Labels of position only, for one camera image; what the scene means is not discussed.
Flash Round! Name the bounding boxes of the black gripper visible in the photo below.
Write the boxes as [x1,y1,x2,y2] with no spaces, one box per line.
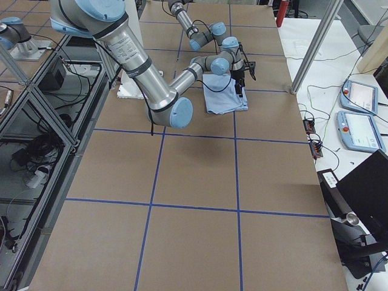
[232,68,245,98]

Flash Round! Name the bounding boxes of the near teach pendant tablet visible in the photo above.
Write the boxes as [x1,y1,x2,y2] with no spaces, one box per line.
[336,110,386,153]

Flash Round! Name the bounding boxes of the light blue t-shirt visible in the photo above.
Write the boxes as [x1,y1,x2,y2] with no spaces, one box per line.
[202,74,249,115]

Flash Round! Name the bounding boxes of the far teach pendant tablet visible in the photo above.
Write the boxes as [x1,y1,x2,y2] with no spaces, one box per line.
[339,80,378,115]

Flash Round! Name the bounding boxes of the aluminium frame post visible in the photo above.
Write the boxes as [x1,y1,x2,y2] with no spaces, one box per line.
[290,0,344,95]

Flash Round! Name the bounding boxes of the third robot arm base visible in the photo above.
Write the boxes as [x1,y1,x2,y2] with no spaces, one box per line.
[1,16,53,61]

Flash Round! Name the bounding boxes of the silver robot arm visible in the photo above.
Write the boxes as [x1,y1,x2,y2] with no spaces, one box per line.
[167,0,227,51]
[50,1,249,129]

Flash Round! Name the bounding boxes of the red cylinder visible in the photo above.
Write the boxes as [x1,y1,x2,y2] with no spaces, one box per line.
[276,0,289,28]

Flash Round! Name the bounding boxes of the teach pendant tablet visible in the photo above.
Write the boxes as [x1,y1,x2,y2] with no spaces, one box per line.
[339,80,378,115]
[336,110,386,153]

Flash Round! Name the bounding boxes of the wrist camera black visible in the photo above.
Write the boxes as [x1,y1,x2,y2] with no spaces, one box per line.
[244,61,256,81]

